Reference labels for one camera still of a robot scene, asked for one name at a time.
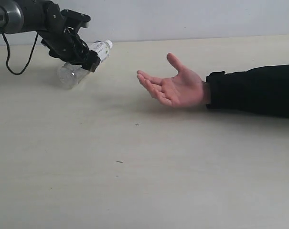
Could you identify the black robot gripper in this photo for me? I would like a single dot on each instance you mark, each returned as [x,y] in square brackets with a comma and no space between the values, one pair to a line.
[63,42]

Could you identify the clear bottle white-blue label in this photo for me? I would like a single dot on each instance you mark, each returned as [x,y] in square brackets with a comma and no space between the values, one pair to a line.
[71,75]

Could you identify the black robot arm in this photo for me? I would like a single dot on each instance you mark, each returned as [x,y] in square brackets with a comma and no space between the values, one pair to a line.
[20,16]

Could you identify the black-sleeved forearm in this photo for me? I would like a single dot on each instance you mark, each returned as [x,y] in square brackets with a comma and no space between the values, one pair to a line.
[263,91]

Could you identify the person's open bare hand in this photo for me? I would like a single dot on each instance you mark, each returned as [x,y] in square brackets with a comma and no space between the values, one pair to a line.
[185,89]

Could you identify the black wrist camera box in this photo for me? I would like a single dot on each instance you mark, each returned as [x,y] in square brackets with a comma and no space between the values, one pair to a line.
[75,19]

